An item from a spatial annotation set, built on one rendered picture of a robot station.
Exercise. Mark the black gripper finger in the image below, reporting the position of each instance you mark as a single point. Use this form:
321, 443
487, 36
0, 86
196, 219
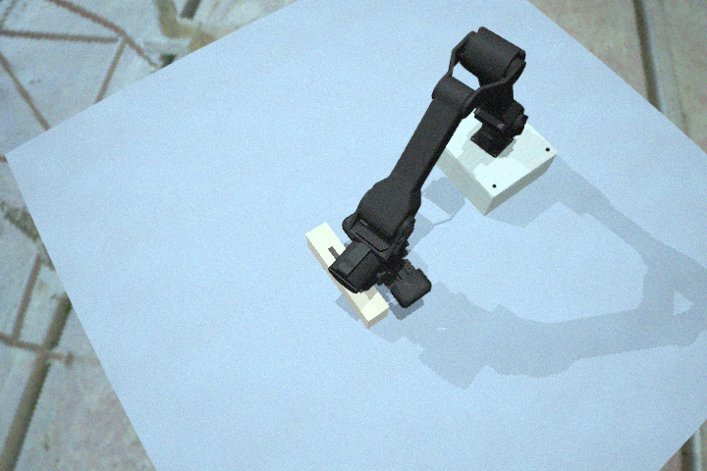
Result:
387, 281

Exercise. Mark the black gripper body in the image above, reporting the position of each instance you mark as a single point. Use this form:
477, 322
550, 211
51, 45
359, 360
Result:
409, 285

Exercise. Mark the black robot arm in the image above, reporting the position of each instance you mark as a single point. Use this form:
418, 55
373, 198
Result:
390, 206

